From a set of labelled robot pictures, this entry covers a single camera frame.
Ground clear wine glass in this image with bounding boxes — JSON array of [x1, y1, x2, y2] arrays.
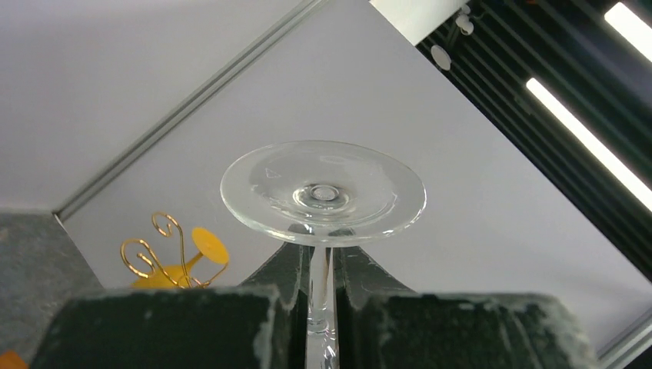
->
[[220, 141, 427, 368]]

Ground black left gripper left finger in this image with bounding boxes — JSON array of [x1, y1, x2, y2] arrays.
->
[[31, 244, 312, 368]]

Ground yellow wine glass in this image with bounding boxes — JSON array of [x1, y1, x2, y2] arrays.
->
[[121, 228, 230, 289]]

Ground wooden rack base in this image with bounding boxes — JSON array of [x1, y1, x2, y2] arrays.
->
[[0, 351, 28, 369]]

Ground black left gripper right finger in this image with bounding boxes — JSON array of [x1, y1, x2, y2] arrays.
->
[[333, 247, 598, 368]]

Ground gold wire glass rack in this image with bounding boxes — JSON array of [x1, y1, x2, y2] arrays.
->
[[120, 211, 220, 282]]

